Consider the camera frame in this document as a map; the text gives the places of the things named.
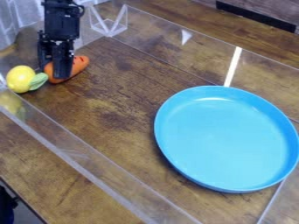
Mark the blue plastic tray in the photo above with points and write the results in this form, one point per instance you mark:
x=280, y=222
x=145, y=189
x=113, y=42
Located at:
x=227, y=139

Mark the dark baseboard strip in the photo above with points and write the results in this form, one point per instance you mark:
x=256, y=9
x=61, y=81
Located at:
x=255, y=16

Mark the yellow toy lemon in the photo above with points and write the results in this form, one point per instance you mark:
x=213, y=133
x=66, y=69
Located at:
x=18, y=78

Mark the orange toy carrot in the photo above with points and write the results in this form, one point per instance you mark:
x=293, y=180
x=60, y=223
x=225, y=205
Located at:
x=78, y=64

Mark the grey patterned curtain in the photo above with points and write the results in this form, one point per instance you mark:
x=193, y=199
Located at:
x=20, y=13

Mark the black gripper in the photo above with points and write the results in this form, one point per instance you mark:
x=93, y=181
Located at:
x=61, y=27

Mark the clear acrylic enclosure wall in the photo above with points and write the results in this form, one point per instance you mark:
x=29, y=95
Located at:
x=77, y=149

